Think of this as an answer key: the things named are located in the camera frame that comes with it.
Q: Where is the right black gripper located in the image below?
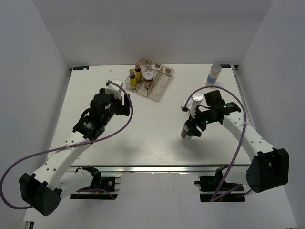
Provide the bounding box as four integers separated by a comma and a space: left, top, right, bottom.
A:
186, 106, 217, 137

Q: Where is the yellow label brown bottle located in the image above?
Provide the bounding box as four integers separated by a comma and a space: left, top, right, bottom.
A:
129, 69, 137, 90

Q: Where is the red label spice jar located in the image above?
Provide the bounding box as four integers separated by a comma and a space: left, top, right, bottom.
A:
143, 71, 154, 89

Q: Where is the white bottle silver cap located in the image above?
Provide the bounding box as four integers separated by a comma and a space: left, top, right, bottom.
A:
192, 93, 203, 108

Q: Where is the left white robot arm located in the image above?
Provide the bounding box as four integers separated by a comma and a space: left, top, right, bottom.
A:
19, 83, 132, 216

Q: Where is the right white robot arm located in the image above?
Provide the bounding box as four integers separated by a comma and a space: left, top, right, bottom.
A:
181, 90, 289, 193

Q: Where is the clear plastic organizer tray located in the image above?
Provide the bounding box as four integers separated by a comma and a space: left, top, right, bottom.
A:
125, 58, 174, 101

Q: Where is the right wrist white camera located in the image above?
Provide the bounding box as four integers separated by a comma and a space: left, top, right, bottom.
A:
181, 99, 201, 118

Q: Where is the wrist white camera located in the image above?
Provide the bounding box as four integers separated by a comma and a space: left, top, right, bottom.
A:
181, 99, 201, 118
105, 79, 123, 99

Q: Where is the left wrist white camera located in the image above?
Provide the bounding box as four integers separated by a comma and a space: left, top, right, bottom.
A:
105, 79, 123, 99

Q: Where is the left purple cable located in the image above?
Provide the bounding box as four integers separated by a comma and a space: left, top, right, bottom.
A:
0, 81, 134, 210

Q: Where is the purple cable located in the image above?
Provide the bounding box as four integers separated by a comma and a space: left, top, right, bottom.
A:
0, 81, 134, 210
184, 86, 253, 203

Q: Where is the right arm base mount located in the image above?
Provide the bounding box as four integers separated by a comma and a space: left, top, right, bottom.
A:
194, 167, 246, 203

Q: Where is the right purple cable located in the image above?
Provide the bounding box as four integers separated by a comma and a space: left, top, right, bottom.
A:
184, 86, 253, 203

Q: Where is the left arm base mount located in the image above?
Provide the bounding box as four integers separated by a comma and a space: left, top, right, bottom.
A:
70, 166, 120, 200

